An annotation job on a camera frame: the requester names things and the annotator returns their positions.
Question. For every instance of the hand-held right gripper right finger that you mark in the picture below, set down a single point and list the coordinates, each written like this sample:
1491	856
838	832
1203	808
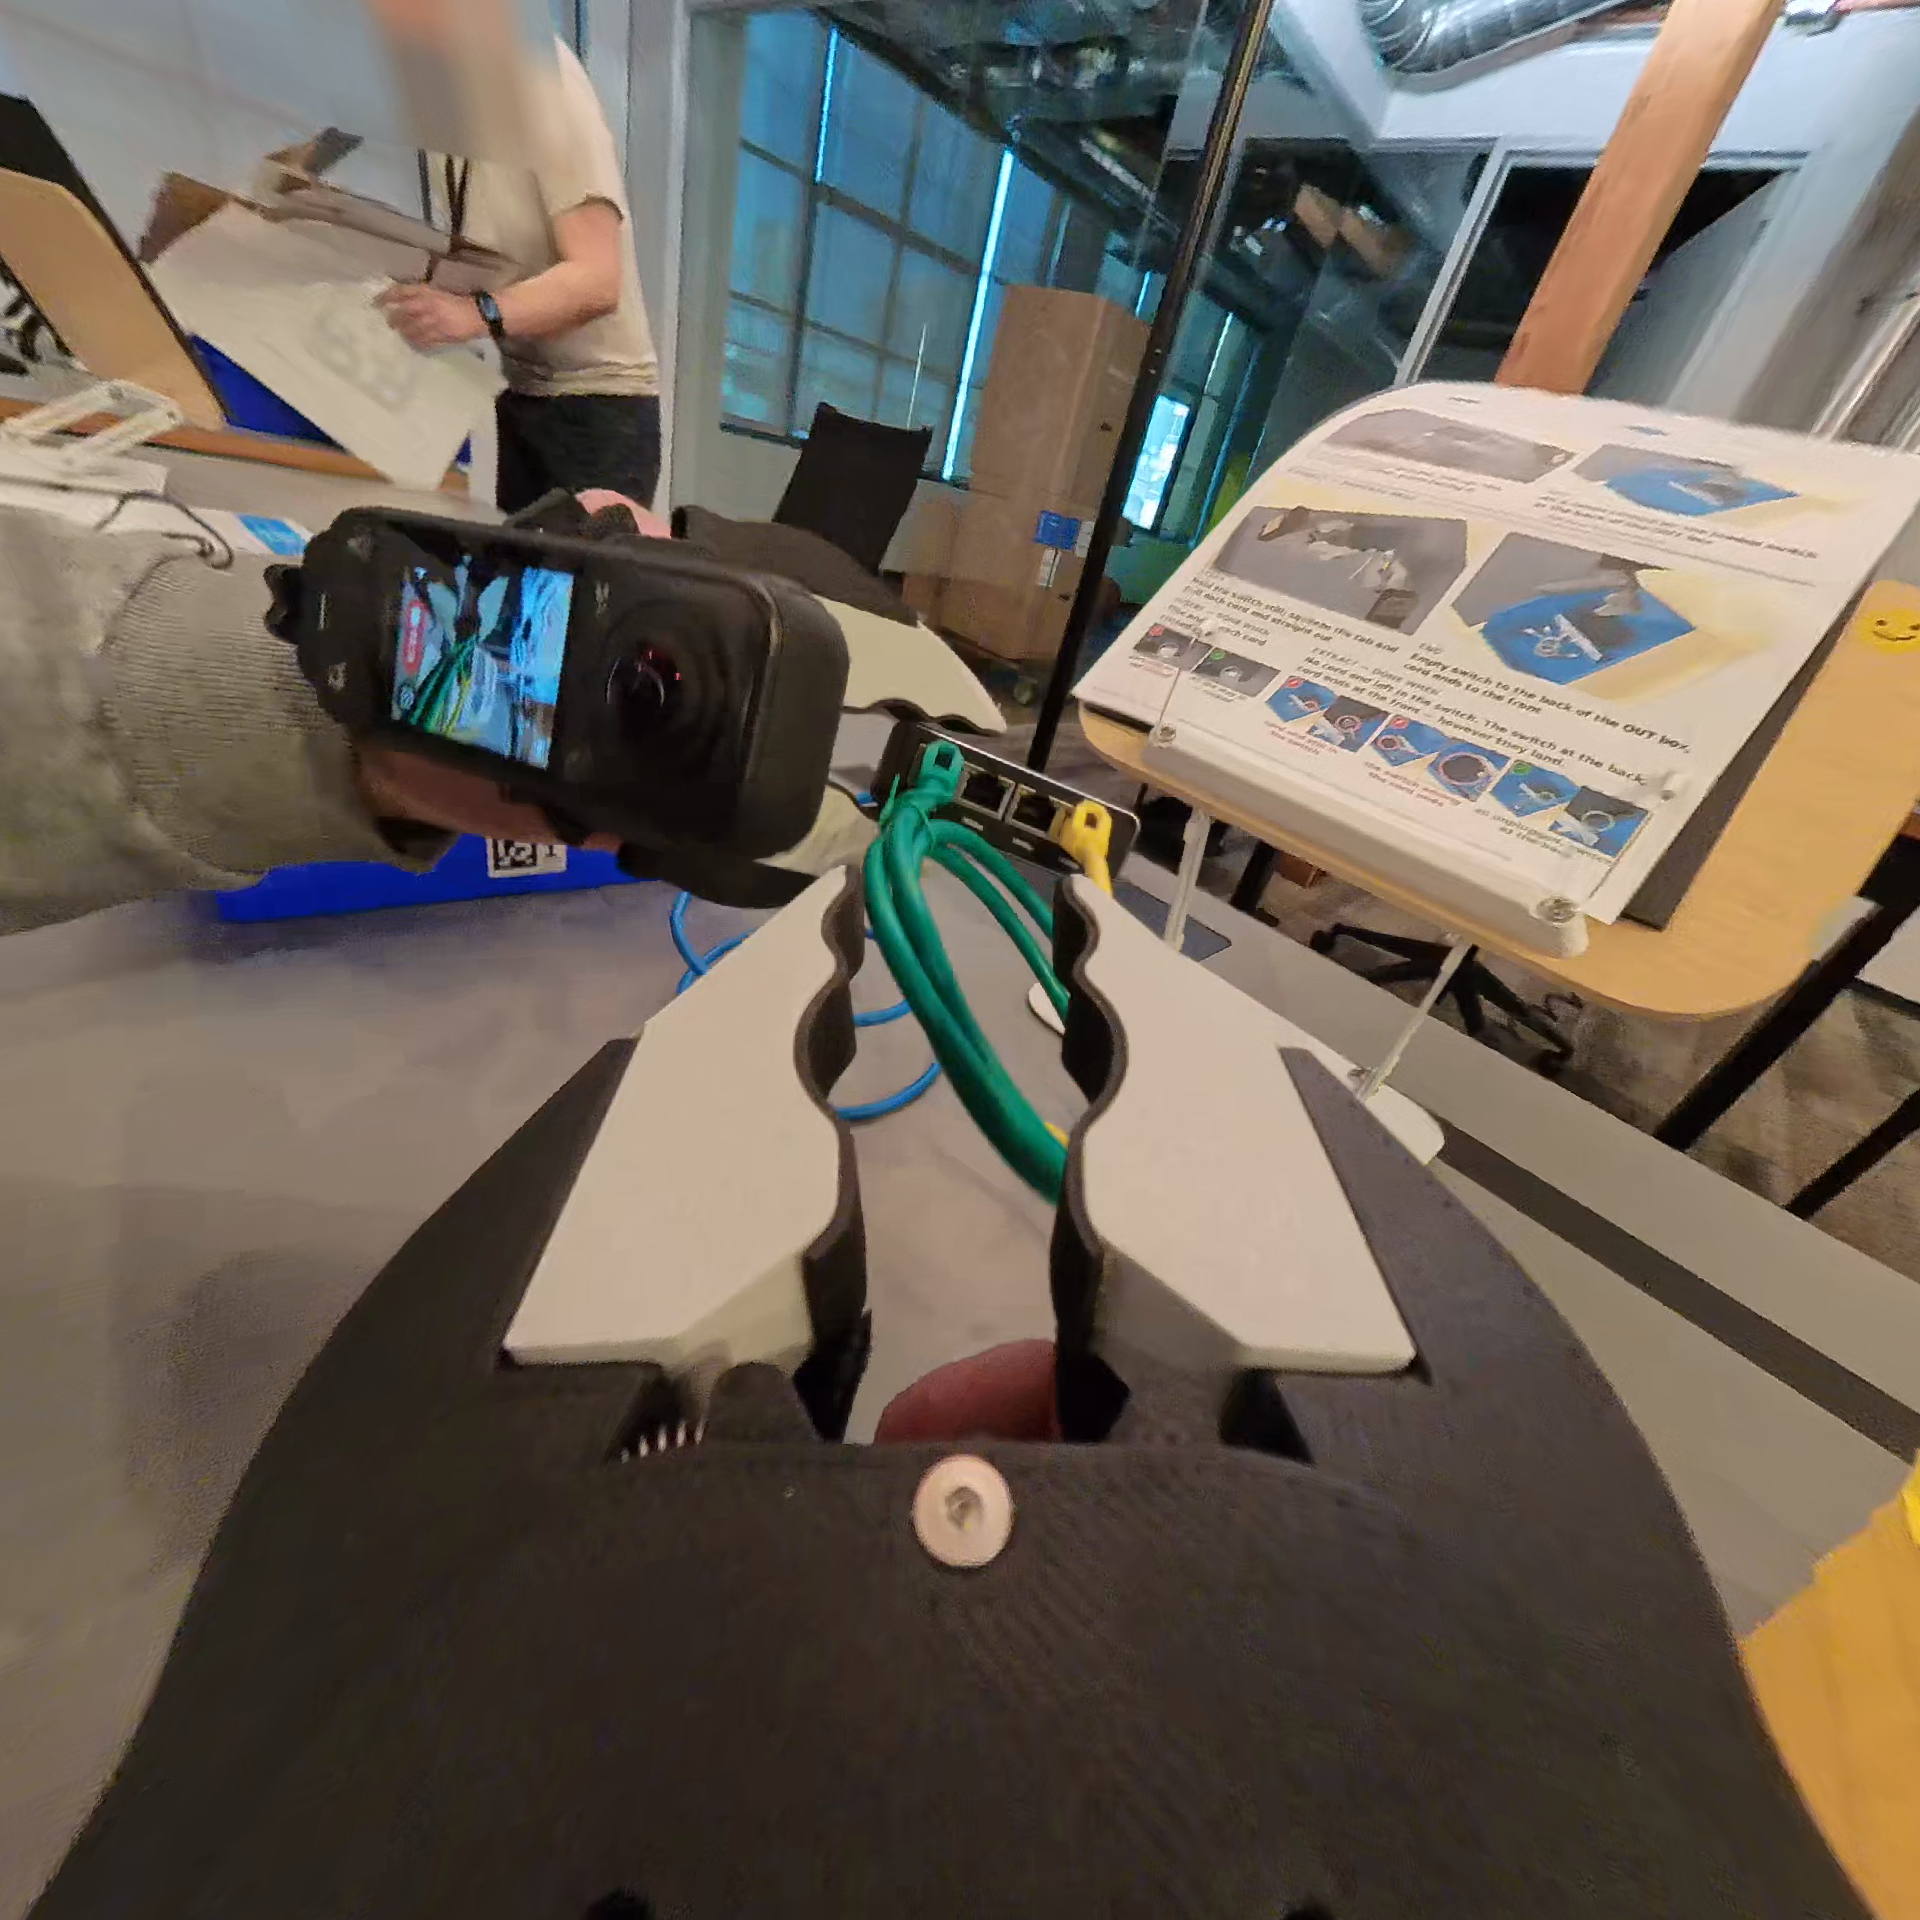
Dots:
1231	1200

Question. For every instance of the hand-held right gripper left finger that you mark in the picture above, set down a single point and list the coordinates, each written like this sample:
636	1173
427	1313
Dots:
691	1185

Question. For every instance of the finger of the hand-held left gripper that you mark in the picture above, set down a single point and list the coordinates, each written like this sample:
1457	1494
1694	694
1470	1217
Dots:
914	669
833	841

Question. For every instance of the black ethernet splitter box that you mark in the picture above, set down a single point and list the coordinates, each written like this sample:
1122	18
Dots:
1021	795

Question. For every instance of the yellow plastic bin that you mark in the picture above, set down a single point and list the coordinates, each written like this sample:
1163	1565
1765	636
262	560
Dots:
1845	1694

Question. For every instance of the person's left hand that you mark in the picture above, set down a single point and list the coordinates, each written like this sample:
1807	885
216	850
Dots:
451	795

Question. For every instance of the black office chair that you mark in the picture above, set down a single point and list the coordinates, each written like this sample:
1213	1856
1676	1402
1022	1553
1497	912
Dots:
854	480

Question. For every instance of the large cardboard box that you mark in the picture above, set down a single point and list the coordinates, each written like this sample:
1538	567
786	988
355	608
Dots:
1050	450

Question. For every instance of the black pole stand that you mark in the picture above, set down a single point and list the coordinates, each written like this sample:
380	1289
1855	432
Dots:
1154	301

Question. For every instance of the large paned window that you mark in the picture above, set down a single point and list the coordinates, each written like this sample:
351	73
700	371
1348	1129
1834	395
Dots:
841	224

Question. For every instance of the large white paper sheet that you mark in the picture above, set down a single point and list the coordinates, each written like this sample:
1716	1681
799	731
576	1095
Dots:
331	344

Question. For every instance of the laminated instruction sheet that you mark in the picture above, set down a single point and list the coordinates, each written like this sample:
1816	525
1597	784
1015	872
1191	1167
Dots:
1501	600

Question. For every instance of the flattened cardboard box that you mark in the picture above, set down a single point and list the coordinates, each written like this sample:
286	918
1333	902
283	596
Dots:
345	211

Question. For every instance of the silver ventilation duct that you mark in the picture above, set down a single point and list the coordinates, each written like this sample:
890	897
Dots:
1470	31

